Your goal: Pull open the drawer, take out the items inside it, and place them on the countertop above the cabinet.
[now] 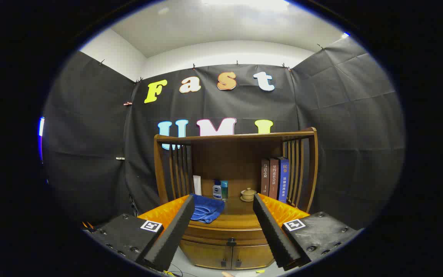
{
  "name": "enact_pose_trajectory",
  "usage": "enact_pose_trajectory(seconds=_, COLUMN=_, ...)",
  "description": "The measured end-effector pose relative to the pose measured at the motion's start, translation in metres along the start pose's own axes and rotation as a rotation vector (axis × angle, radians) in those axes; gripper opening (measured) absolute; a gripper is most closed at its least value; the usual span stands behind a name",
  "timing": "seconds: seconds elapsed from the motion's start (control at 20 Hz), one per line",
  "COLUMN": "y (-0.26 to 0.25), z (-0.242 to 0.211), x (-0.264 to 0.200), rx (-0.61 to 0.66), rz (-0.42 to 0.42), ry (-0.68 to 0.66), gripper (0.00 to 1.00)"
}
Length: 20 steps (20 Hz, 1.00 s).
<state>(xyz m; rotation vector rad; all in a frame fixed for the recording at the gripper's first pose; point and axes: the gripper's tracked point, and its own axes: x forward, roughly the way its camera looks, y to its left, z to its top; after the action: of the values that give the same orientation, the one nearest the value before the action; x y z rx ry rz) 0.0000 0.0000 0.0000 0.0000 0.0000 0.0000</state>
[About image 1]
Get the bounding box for wooden cabinet door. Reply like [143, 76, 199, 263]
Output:
[179, 240, 233, 270]
[231, 244, 275, 270]

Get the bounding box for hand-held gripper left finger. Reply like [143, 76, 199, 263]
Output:
[84, 194, 196, 272]

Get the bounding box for blue towel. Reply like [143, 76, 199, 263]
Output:
[190, 194, 225, 224]

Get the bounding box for reddish brown book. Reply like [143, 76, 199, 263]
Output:
[269, 158, 280, 200]

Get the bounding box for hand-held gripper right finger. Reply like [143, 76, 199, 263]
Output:
[252, 193, 362, 270]

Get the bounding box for wooden drawer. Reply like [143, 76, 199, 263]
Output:
[180, 223, 272, 247]

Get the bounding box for wooden cabinet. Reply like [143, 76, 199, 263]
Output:
[153, 127, 319, 270]

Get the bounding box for wooden countertop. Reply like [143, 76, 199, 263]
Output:
[189, 194, 262, 229]

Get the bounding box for dark brown book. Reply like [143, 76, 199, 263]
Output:
[261, 159, 270, 197]

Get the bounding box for blue book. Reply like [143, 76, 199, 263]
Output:
[278, 157, 290, 203]

